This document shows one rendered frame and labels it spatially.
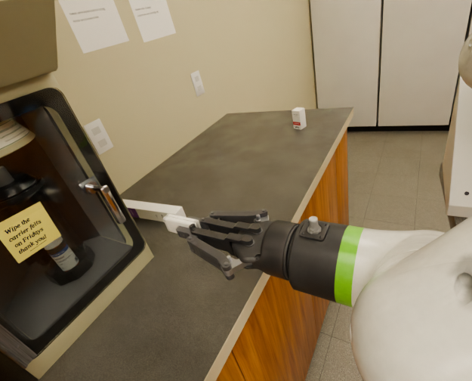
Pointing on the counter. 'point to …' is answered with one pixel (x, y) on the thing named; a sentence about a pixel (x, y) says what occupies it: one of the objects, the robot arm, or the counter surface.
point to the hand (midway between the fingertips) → (183, 225)
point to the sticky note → (26, 232)
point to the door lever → (106, 199)
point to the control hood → (20, 38)
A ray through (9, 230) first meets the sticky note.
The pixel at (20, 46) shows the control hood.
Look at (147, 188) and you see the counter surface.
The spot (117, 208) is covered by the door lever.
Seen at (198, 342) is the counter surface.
